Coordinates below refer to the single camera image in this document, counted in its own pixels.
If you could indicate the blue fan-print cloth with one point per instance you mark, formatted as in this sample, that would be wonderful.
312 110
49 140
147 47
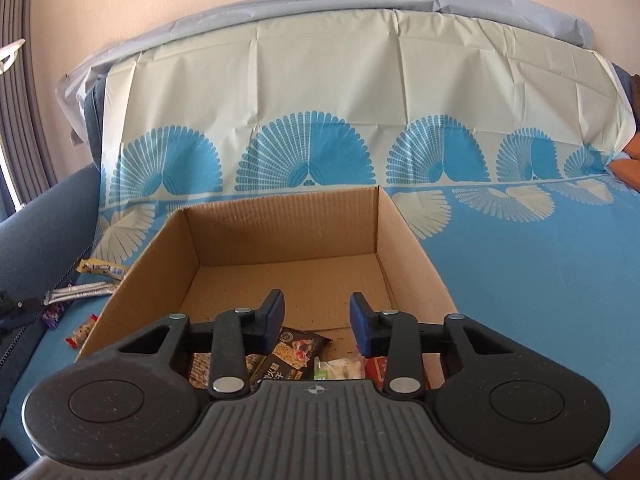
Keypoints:
500 285

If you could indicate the grey curtain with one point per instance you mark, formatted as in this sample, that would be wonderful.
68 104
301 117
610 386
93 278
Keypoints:
20 110

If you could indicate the round rice cracker bag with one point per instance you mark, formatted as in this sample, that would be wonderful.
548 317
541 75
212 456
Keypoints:
202 370

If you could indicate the yellow snack packet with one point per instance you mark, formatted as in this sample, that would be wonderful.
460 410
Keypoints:
100 267

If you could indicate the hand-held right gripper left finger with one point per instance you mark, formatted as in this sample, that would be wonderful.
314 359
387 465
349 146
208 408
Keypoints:
275 316

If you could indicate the orange cushion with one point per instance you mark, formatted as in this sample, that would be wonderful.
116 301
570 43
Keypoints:
627 170

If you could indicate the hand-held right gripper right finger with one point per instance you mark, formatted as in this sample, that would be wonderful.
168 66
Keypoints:
358 321

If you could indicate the cardboard box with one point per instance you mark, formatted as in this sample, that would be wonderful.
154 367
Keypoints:
280 230

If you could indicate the small red white snack packet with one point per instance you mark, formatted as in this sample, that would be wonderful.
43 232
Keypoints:
82 332

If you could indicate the black snack packet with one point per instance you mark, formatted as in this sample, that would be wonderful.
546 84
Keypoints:
295 355

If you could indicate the green white snack packet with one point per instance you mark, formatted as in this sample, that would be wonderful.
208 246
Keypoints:
335 367

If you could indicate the purple candy packet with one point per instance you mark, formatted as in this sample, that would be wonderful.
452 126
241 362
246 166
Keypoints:
52 316

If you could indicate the white plastic piece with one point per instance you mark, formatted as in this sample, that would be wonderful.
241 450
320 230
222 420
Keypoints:
11 55

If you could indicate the grey sheet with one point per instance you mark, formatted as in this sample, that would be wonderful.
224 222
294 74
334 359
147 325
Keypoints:
350 2

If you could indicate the silver snack wrapper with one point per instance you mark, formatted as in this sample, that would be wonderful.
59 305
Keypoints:
80 291

